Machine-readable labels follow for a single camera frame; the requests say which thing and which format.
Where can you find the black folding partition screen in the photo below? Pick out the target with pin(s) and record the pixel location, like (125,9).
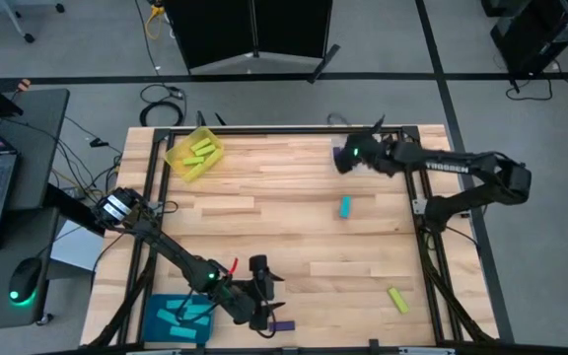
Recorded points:
(225,29)

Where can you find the white paper sheet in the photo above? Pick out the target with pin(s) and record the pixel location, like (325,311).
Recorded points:
(74,246)

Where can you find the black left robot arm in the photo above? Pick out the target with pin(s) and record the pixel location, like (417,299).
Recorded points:
(175,256)

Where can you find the teal rectangular foam block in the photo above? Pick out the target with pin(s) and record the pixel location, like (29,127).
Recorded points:
(345,207)
(168,316)
(174,303)
(183,332)
(204,320)
(201,309)

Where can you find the clear plastic bin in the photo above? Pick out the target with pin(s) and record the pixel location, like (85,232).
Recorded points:
(382,170)

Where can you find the office chair with star base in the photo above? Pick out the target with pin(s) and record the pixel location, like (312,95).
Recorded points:
(15,20)

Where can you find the yellow translucent plastic bin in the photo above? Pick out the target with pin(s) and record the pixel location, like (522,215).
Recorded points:
(178,160)

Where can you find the dark grey side desk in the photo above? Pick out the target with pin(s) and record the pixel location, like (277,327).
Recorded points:
(37,148)

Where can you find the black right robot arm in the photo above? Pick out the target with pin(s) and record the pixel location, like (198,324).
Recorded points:
(461,165)

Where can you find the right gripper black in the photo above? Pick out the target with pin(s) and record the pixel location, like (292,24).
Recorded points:
(363,153)

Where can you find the black computer mouse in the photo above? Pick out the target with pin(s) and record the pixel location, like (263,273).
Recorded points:
(25,278)

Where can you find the teal plastic bin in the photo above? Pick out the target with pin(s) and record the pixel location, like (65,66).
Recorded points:
(151,335)

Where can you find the black equipment cabinet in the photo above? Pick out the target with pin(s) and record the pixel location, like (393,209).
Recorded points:
(535,34)

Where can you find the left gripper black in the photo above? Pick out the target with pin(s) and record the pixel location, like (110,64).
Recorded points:
(254,296)

